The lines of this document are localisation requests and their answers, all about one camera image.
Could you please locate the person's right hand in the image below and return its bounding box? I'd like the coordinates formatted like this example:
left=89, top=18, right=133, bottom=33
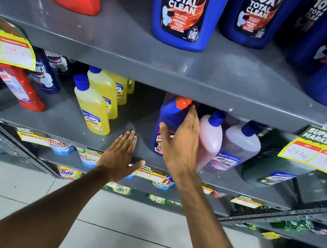
left=153, top=101, right=210, bottom=184

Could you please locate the person's left hand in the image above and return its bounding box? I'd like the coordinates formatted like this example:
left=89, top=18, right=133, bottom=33
left=95, top=127, right=149, bottom=185

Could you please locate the blue bottle with orange cap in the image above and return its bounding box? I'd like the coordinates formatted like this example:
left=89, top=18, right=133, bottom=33
left=150, top=94, right=197, bottom=160

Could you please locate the person's right forearm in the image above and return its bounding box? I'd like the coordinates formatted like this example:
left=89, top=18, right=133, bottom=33
left=164, top=171, right=260, bottom=248

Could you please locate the person's left forearm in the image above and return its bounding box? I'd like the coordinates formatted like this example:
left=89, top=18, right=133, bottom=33
left=0, top=154, right=118, bottom=248

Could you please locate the small yellow shelf price tag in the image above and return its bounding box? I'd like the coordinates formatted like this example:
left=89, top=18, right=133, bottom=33
left=261, top=230, right=281, bottom=241
left=14, top=126, right=52, bottom=148
left=230, top=194, right=263, bottom=210
left=76, top=147, right=103, bottom=163
left=134, top=164, right=168, bottom=184

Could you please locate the blue white detergent packet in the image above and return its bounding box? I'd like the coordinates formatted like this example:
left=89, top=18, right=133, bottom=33
left=46, top=138, right=76, bottom=157
left=78, top=152, right=101, bottom=170

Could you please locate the green detergent packet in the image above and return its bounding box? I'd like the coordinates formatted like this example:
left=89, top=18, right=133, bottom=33
left=104, top=181, right=134, bottom=196
left=147, top=194, right=168, bottom=206

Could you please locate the blue red detergent packet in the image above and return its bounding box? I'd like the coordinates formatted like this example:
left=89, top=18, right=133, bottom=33
left=151, top=174, right=176, bottom=192

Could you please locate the pink cleaner bottle blue cap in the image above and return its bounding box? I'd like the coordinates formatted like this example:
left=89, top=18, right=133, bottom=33
left=194, top=108, right=227, bottom=175

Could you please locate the orange detergent packet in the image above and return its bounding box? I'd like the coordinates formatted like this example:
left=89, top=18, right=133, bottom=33
left=56, top=165, right=83, bottom=181

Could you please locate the lavender cleaner bottle blue cap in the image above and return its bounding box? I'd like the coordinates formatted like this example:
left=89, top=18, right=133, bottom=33
left=205, top=116, right=264, bottom=176

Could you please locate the grey metal shelving unit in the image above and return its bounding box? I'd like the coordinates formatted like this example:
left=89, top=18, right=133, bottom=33
left=0, top=0, right=327, bottom=248

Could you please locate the small blue toilet cleaner bottle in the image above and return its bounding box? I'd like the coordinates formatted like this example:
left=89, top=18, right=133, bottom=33
left=41, top=50, right=72, bottom=76
left=25, top=48, right=65, bottom=96

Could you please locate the red toilet cleaner bottle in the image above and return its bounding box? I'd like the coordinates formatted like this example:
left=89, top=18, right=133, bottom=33
left=0, top=61, right=51, bottom=113

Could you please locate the green cleaner bottle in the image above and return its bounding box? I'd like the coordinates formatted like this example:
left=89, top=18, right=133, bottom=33
left=241, top=128, right=319, bottom=193

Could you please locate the large yellow price tag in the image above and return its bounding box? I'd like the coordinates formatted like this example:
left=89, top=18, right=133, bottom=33
left=276, top=121, right=327, bottom=176
left=0, top=14, right=42, bottom=71

